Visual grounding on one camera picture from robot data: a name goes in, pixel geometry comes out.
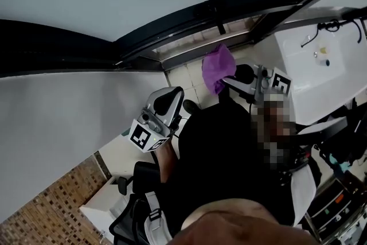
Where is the white mesh shoulder strap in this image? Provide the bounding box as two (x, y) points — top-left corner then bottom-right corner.
(289, 165), (318, 224)

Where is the purple cleaning cloth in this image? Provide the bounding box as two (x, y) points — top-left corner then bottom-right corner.
(201, 43), (237, 96)

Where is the white low cabinet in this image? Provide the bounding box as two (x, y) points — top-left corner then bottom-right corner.
(79, 177), (130, 239)

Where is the grey webbing shoulder strap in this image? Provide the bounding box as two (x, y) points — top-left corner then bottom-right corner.
(143, 191), (173, 245)

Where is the person's left forearm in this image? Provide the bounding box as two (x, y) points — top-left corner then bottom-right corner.
(154, 136), (180, 183)

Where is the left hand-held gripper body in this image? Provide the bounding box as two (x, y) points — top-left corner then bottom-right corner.
(128, 108), (183, 153)

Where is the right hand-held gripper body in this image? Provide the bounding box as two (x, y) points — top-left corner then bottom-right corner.
(243, 64), (292, 104)

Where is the person's left black shoe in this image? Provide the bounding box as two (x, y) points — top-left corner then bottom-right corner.
(182, 99), (201, 114)

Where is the person's right forearm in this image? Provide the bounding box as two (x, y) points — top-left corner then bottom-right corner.
(252, 93), (296, 141)

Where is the black equipment case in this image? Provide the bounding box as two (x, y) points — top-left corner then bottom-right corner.
(308, 180), (356, 227)

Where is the low clear window pane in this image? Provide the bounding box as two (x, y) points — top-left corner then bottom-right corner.
(151, 15), (264, 61)

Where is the black swivel chair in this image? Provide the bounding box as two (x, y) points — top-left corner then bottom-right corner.
(108, 161), (161, 245)

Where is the black window frame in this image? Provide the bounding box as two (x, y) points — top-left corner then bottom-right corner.
(0, 0), (367, 80)

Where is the black window latch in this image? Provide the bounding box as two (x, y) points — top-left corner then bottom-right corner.
(214, 7), (226, 35)

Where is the curved black hose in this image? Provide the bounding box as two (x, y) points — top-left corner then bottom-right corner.
(342, 18), (362, 44)

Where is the thin black cable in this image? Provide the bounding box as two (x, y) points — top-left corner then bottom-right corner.
(171, 116), (190, 138)

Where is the person's face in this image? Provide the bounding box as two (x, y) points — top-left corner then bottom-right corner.
(171, 199), (313, 245)

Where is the black faucet hose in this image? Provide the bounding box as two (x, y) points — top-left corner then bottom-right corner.
(300, 19), (341, 48)

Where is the person's black shirt torso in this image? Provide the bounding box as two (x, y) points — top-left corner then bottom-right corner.
(156, 94), (302, 236)

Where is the white sink basin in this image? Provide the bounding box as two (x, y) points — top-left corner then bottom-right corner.
(274, 7), (367, 126)

